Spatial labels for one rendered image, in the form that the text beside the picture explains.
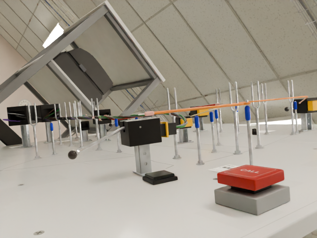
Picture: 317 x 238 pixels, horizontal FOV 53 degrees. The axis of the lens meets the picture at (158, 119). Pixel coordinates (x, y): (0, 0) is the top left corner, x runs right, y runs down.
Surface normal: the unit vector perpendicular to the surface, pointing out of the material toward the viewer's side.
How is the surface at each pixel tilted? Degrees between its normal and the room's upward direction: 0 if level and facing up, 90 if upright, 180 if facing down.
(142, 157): 98
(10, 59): 90
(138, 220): 52
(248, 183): 142
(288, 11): 180
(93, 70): 90
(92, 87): 90
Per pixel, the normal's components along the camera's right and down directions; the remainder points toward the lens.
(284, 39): -0.58, 0.70
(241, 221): -0.09, -0.99
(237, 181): -0.81, 0.11
